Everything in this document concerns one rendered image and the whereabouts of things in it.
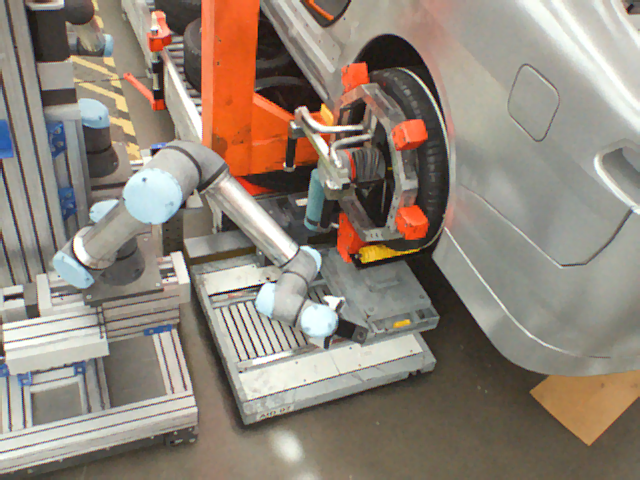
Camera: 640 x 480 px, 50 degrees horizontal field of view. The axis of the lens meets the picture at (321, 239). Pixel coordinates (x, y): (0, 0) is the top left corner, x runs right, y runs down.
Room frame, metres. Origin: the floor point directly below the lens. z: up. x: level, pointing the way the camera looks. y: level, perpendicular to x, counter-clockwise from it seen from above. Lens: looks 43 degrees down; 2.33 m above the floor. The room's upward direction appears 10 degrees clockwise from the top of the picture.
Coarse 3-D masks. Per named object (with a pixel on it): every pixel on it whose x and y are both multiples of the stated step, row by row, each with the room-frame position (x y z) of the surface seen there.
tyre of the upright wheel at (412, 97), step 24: (384, 72) 2.12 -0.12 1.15; (408, 72) 2.11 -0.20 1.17; (408, 96) 1.97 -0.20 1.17; (408, 120) 1.93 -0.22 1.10; (432, 120) 1.89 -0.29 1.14; (432, 144) 1.83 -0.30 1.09; (432, 168) 1.78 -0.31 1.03; (432, 192) 1.75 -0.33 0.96; (432, 216) 1.74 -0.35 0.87; (384, 240) 1.90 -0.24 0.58; (408, 240) 1.78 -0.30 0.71
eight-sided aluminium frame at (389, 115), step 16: (352, 96) 2.11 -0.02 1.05; (368, 96) 2.01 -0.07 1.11; (384, 96) 2.02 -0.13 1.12; (336, 112) 2.19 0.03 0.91; (352, 112) 2.20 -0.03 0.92; (384, 112) 1.92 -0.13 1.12; (400, 112) 1.94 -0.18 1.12; (400, 160) 1.80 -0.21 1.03; (400, 176) 1.76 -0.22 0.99; (416, 176) 1.79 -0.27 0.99; (400, 192) 1.74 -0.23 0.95; (416, 192) 1.76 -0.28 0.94; (400, 208) 1.74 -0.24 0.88; (352, 224) 1.95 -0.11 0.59; (368, 224) 1.93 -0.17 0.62; (368, 240) 1.84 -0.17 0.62
